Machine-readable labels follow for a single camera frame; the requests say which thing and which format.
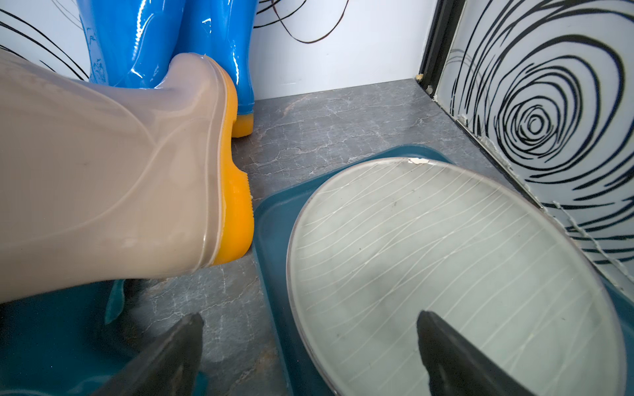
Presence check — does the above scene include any grey round plate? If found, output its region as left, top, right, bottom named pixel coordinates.
left=287, top=158, right=627, bottom=395

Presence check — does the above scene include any blue rain boot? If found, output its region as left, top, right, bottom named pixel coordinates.
left=77, top=0, right=185, bottom=88
left=174, top=0, right=258, bottom=138

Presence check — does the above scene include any teal square tray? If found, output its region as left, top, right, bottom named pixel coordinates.
left=253, top=145, right=633, bottom=395

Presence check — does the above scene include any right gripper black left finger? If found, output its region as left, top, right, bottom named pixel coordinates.
left=94, top=313, right=205, bottom=395

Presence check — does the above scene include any dark green rain boot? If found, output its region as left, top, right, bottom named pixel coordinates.
left=0, top=278, right=209, bottom=396

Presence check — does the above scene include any beige rain boot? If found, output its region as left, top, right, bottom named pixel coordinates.
left=1, top=53, right=254, bottom=302

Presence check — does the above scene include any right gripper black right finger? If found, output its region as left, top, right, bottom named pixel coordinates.
left=416, top=310, right=532, bottom=396

